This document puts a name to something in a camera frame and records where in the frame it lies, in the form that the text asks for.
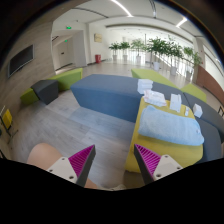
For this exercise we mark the yellow-green ottoman table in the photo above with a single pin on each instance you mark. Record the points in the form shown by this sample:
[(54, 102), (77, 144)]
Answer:
[(185, 155)]

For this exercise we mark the crumpled white cloth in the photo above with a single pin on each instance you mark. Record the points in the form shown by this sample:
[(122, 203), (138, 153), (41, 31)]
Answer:
[(155, 98)]

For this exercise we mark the potted plant right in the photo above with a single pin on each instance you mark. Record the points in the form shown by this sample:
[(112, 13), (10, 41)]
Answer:
[(192, 59)]

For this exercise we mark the potted plant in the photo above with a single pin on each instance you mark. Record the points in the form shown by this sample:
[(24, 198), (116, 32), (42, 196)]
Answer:
[(157, 47), (114, 47), (138, 45), (192, 59), (174, 52), (124, 46)]

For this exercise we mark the light blue towel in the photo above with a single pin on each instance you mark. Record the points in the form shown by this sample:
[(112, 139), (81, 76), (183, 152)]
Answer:
[(169, 127)]

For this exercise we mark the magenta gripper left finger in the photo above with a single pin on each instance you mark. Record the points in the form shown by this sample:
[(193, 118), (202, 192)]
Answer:
[(75, 168)]

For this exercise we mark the wall-mounted black television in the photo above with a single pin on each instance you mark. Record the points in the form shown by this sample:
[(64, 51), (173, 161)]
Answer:
[(20, 60)]

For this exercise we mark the dark grey cube ottoman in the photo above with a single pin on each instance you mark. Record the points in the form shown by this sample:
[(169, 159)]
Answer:
[(46, 90)]

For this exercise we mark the green bench left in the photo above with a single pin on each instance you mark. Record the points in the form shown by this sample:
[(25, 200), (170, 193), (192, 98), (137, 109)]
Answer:
[(65, 80)]

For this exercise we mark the white tissue box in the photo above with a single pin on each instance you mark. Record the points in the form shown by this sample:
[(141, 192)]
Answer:
[(197, 110)]

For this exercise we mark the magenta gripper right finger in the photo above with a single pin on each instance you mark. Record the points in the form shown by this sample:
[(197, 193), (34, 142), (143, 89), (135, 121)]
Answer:
[(153, 166)]

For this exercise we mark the blue bench sofa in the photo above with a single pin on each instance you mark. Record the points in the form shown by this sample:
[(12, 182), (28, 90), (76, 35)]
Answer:
[(109, 94)]

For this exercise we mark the person's bare knee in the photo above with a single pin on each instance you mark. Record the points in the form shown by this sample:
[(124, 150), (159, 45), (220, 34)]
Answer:
[(44, 156)]

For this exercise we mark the red trash bin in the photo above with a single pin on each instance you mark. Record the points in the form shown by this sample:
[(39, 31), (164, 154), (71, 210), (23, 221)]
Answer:
[(98, 58)]

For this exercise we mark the green bench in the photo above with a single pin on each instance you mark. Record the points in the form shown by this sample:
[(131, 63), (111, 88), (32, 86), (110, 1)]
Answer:
[(156, 77), (65, 80)]

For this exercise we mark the small white bottle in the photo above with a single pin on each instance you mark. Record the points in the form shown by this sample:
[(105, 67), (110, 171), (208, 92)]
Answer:
[(186, 111)]

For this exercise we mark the framed wall picture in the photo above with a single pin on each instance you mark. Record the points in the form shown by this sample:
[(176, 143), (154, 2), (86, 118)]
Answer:
[(98, 38)]

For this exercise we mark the yellow chair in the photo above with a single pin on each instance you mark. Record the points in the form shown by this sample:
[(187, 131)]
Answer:
[(7, 121)]

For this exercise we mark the potted plant far left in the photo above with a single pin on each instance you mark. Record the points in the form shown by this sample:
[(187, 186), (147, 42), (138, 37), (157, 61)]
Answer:
[(114, 47)]

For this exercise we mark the green bench far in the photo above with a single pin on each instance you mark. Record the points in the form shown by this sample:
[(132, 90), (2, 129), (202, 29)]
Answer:
[(156, 77)]

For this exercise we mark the grey bench sofa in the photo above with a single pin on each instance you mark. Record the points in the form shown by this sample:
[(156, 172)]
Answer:
[(211, 123)]

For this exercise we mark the white folded cloth stack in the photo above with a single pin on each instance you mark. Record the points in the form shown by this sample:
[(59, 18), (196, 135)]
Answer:
[(144, 84)]

